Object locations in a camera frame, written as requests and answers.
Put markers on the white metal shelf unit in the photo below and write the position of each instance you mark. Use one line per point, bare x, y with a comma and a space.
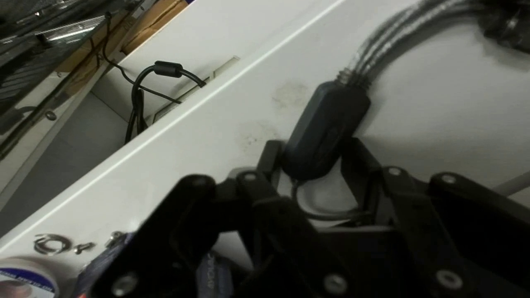
220, 116

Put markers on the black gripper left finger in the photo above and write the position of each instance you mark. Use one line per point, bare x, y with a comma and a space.
220, 237

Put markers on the small metal screw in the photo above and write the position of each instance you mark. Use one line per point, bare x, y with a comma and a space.
82, 247

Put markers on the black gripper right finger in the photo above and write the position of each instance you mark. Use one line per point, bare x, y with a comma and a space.
440, 237

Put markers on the blue white round container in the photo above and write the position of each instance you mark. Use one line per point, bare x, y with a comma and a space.
26, 282

